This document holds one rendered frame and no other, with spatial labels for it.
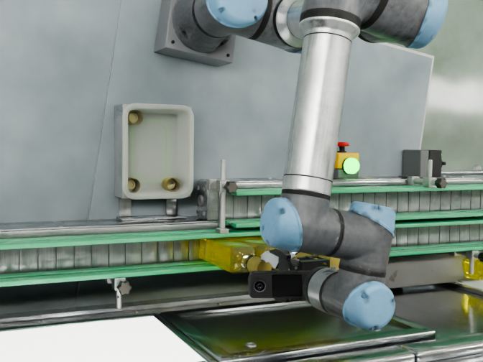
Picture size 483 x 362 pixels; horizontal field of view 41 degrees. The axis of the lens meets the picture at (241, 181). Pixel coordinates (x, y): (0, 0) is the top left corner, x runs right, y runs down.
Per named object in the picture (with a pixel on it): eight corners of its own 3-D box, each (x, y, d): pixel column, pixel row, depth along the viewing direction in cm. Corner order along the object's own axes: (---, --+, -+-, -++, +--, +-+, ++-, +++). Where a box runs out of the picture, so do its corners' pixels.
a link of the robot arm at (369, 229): (351, 199, 96) (338, 271, 96) (409, 210, 101) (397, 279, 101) (323, 195, 103) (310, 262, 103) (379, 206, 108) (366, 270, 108)
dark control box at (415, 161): (401, 176, 193) (420, 177, 185) (402, 149, 192) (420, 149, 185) (422, 175, 196) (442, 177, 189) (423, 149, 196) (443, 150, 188)
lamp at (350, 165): (341, 174, 175) (348, 174, 172) (341, 157, 175) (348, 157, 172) (355, 173, 177) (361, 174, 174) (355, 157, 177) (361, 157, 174)
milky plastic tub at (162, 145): (113, 197, 156) (123, 200, 148) (113, 104, 155) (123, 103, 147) (181, 195, 163) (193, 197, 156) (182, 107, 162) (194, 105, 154)
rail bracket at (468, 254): (445, 268, 186) (481, 278, 174) (446, 246, 186) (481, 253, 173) (456, 268, 188) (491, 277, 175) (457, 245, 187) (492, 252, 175)
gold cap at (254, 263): (246, 274, 131) (256, 278, 127) (246, 256, 131) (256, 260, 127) (261, 272, 132) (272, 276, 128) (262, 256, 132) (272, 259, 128)
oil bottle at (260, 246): (221, 256, 155) (259, 274, 136) (221, 233, 155) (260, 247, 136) (241, 255, 158) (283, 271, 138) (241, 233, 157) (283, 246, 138)
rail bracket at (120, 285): (101, 300, 144) (116, 315, 132) (101, 270, 144) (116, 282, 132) (118, 299, 146) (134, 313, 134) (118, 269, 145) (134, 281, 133)
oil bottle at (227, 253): (198, 258, 153) (235, 276, 134) (198, 235, 153) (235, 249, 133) (220, 257, 155) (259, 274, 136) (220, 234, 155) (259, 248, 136)
